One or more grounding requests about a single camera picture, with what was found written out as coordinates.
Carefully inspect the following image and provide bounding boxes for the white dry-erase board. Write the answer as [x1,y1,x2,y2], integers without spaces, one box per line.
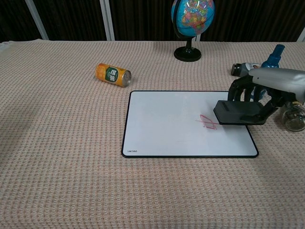
[121,90,260,159]

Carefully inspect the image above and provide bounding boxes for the white slanted frame post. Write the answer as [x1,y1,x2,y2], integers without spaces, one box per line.
[24,0,50,41]

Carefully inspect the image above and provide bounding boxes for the blue globe on black stand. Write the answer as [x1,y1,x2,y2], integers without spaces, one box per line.
[171,0,216,63]

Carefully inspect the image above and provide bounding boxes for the white upright frame post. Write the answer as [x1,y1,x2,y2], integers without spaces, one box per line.
[99,0,116,42]

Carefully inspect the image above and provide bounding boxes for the dark grey bottle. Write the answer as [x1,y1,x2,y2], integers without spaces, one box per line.
[230,62,262,77]

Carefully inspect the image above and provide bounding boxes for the glass spice grinder jar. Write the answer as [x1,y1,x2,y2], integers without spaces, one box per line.
[281,99,305,133]

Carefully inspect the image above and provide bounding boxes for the orange drink can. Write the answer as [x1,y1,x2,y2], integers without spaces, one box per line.
[94,62,132,88]

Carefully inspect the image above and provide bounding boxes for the black board eraser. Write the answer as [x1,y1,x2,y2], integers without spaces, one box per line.
[213,100,268,126]

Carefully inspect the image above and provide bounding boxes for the beige waffle-weave tablecloth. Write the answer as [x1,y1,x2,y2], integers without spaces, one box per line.
[0,40,305,229]

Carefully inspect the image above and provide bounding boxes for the blue spray bottle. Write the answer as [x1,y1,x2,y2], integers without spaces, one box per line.
[253,44,286,100]

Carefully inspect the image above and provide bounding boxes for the black curtain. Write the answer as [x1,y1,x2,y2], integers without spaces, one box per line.
[0,0,305,43]

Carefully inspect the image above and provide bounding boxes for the right silver-black robot hand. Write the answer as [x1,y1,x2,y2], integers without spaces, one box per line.
[227,67,305,125]

